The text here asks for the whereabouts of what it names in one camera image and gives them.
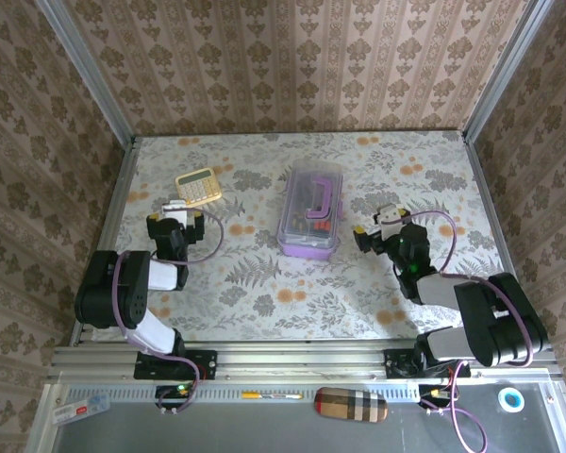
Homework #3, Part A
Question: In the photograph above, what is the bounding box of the grey metal shelf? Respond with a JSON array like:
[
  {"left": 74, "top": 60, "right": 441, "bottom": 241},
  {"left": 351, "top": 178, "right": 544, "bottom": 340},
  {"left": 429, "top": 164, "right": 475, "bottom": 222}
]
[{"left": 25, "top": 380, "right": 566, "bottom": 453}]

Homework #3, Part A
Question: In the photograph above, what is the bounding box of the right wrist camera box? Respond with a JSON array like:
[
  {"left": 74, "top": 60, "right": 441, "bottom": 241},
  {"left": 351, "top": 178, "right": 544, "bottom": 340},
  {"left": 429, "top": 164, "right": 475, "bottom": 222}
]
[{"left": 374, "top": 204, "right": 406, "bottom": 238}]

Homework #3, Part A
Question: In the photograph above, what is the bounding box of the floral printed table covering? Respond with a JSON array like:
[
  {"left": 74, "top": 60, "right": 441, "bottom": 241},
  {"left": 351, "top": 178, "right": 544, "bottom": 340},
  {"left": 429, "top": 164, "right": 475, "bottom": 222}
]
[{"left": 90, "top": 130, "right": 525, "bottom": 342}]

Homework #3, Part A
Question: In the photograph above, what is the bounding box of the white blue tape roll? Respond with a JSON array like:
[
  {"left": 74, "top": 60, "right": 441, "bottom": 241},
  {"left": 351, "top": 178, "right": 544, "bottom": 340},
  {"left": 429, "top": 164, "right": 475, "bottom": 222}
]
[{"left": 496, "top": 387, "right": 526, "bottom": 413}]

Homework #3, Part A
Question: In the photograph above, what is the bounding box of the aluminium frame post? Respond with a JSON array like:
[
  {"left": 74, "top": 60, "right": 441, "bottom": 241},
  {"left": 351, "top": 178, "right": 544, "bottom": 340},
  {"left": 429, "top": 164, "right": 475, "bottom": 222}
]
[
  {"left": 34, "top": 0, "right": 137, "bottom": 143},
  {"left": 461, "top": 0, "right": 557, "bottom": 143}
]

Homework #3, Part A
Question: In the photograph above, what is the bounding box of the aluminium table side rail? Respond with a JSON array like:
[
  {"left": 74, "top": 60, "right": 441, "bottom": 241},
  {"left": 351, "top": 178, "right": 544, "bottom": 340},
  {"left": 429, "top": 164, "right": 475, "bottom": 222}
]
[
  {"left": 69, "top": 136, "right": 141, "bottom": 348},
  {"left": 460, "top": 130, "right": 540, "bottom": 344}
]

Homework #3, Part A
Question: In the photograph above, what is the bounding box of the slotted grey cable duct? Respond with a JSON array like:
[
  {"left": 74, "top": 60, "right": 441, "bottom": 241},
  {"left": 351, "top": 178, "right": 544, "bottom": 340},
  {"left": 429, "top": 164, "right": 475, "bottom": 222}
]
[{"left": 65, "top": 384, "right": 428, "bottom": 403}]

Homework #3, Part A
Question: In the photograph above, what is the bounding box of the yellow white pen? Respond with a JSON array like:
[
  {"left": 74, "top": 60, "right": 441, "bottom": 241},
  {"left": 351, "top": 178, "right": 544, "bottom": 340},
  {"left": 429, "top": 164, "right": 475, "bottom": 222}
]
[{"left": 241, "top": 390, "right": 306, "bottom": 402}]

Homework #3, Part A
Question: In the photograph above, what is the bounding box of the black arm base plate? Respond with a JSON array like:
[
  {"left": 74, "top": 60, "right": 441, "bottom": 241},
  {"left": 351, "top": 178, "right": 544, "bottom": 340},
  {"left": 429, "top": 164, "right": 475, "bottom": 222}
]
[
  {"left": 134, "top": 348, "right": 218, "bottom": 381},
  {"left": 384, "top": 347, "right": 473, "bottom": 379}
]

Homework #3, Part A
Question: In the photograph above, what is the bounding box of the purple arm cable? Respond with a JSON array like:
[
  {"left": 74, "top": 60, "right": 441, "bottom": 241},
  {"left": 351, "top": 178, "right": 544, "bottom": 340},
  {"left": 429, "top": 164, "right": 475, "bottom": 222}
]
[
  {"left": 398, "top": 210, "right": 537, "bottom": 453},
  {"left": 112, "top": 207, "right": 225, "bottom": 416}
]

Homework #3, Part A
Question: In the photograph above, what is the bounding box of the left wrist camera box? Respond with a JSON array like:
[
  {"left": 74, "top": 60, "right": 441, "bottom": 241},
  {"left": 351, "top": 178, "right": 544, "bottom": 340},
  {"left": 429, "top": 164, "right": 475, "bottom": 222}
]
[{"left": 161, "top": 199, "right": 191, "bottom": 227}]

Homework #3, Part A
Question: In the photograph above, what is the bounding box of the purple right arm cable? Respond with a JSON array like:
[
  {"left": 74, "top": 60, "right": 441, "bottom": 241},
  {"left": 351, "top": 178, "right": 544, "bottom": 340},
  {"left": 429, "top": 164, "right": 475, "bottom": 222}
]
[{"left": 398, "top": 210, "right": 537, "bottom": 453}]

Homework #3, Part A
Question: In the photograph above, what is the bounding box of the small circuit board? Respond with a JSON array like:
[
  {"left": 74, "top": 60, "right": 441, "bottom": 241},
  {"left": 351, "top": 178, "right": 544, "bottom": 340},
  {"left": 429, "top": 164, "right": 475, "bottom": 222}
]
[
  {"left": 418, "top": 383, "right": 456, "bottom": 411},
  {"left": 155, "top": 383, "right": 193, "bottom": 411}
]

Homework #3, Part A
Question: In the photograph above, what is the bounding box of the purple and clear plastic toolbox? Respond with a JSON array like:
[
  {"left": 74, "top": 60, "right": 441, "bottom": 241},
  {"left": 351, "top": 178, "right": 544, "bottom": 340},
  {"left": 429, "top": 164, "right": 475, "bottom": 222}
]
[{"left": 276, "top": 158, "right": 345, "bottom": 260}]

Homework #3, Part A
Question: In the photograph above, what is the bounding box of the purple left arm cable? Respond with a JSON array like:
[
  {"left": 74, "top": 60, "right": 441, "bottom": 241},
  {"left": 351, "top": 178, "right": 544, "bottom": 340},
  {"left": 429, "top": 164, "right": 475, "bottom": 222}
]
[{"left": 112, "top": 207, "right": 225, "bottom": 416}]

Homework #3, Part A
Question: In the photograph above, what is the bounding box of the clear plastic label box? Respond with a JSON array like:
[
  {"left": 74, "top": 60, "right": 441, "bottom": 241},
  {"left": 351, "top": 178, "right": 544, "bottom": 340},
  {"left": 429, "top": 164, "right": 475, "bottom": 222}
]
[{"left": 51, "top": 394, "right": 111, "bottom": 427}]

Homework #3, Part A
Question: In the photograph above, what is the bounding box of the plaid glasses case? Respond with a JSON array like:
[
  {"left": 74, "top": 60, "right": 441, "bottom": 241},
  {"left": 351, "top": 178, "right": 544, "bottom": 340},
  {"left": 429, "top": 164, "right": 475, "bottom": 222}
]
[{"left": 313, "top": 386, "right": 390, "bottom": 425}]

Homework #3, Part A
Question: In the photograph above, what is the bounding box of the aluminium front frame rail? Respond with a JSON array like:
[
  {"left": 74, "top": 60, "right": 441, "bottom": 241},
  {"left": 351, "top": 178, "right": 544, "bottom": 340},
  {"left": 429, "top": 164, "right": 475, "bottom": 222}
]
[{"left": 46, "top": 337, "right": 560, "bottom": 383}]

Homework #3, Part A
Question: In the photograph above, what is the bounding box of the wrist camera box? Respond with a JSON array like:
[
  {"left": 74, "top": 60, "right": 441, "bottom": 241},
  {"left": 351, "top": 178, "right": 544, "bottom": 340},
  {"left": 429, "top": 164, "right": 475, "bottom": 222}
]
[
  {"left": 374, "top": 204, "right": 406, "bottom": 238},
  {"left": 161, "top": 199, "right": 191, "bottom": 227}
]

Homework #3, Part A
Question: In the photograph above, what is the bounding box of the cream yellow desk calculator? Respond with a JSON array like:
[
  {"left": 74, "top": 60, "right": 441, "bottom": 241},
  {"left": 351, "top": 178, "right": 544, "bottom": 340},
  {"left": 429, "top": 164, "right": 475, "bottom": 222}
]
[{"left": 175, "top": 166, "right": 224, "bottom": 207}]

